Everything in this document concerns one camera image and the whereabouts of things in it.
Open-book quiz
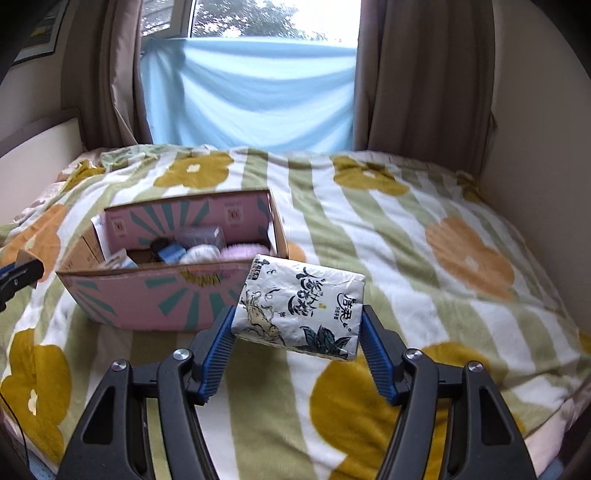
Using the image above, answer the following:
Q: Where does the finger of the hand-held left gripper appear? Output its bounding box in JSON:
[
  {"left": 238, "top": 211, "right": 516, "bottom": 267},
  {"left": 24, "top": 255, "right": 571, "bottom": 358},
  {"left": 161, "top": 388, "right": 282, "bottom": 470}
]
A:
[{"left": 0, "top": 257, "right": 44, "bottom": 313}]

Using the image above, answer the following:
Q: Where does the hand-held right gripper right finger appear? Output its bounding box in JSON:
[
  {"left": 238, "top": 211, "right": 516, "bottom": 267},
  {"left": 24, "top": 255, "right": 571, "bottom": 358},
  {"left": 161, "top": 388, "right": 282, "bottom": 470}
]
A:
[{"left": 360, "top": 307, "right": 539, "bottom": 480}]

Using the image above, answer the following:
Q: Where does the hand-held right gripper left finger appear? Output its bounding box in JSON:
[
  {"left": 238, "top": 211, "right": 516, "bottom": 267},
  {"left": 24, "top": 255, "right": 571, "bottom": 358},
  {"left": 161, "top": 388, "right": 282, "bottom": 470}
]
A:
[{"left": 55, "top": 305, "right": 241, "bottom": 480}]

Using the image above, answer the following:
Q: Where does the white printed tissue packet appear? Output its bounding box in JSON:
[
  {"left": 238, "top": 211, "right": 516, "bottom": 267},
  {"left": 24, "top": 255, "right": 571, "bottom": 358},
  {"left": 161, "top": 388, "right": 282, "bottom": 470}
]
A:
[{"left": 230, "top": 254, "right": 367, "bottom": 361}]

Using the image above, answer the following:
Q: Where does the pink printed cardboard box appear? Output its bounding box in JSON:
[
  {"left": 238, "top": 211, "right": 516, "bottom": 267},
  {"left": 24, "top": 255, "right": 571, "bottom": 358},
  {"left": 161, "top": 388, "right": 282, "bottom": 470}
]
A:
[{"left": 55, "top": 188, "right": 291, "bottom": 333}]

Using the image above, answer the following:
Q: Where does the pale blue packet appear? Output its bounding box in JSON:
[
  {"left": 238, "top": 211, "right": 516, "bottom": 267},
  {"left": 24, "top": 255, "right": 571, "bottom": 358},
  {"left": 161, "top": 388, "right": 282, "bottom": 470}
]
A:
[{"left": 104, "top": 248, "right": 139, "bottom": 269}]

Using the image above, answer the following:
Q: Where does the white flower print sock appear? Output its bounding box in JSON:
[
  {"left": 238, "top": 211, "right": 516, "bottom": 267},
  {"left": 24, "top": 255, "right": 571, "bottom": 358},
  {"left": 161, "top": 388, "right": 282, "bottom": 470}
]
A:
[{"left": 180, "top": 244, "right": 227, "bottom": 265}]

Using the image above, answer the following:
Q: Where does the pink towel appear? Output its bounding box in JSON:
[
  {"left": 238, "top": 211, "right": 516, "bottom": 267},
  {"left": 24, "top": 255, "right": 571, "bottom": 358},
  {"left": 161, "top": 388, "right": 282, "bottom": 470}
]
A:
[{"left": 221, "top": 244, "right": 271, "bottom": 261}]

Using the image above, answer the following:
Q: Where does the small blue box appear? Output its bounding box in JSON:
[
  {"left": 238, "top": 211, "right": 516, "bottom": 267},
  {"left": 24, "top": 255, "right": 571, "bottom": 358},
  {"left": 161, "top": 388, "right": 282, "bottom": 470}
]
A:
[{"left": 157, "top": 244, "right": 188, "bottom": 265}]

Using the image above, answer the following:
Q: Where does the striped flower print blanket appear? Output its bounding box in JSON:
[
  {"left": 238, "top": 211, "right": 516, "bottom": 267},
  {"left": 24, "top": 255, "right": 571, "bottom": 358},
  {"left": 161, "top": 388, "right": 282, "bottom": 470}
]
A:
[{"left": 0, "top": 143, "right": 591, "bottom": 480}]

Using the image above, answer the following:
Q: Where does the white headboard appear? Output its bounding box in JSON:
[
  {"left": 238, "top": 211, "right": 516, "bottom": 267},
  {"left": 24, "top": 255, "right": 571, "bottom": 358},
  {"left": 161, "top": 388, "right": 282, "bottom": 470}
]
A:
[{"left": 0, "top": 117, "right": 86, "bottom": 185}]

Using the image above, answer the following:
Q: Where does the pink floral bed sheet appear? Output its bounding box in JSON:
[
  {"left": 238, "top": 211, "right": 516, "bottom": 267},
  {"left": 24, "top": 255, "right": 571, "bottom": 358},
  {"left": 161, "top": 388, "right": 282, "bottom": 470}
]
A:
[{"left": 0, "top": 148, "right": 583, "bottom": 480}]

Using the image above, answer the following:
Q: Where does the brown curtain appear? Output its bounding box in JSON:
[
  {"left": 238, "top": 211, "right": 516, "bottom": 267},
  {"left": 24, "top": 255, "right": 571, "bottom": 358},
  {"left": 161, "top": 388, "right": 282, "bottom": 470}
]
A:
[
  {"left": 353, "top": 0, "right": 497, "bottom": 178},
  {"left": 95, "top": 0, "right": 155, "bottom": 151}
]

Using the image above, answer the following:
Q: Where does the light blue cloth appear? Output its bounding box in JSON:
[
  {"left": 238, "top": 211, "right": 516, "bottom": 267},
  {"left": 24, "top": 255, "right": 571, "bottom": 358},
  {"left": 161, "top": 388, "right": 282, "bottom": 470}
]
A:
[{"left": 139, "top": 36, "right": 358, "bottom": 153}]

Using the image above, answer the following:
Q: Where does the tree outside window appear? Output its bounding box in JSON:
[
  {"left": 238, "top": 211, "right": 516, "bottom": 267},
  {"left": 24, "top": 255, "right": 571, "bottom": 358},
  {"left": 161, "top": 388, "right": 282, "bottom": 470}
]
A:
[{"left": 191, "top": 0, "right": 342, "bottom": 44}]

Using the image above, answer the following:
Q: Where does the thin black cable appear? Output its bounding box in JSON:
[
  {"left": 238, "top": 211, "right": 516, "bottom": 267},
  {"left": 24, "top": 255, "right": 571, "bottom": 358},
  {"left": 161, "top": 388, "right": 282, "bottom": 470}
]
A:
[{"left": 0, "top": 390, "right": 33, "bottom": 472}]

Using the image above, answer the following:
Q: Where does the wall poster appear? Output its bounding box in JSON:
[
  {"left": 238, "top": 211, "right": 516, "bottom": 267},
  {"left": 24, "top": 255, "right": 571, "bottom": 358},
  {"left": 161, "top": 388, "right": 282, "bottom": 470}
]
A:
[{"left": 11, "top": 0, "right": 65, "bottom": 65}]

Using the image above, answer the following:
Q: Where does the white window frame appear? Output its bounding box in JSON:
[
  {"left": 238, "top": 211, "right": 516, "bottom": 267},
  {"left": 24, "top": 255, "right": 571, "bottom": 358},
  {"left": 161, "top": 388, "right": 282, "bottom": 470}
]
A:
[{"left": 141, "top": 0, "right": 197, "bottom": 40}]

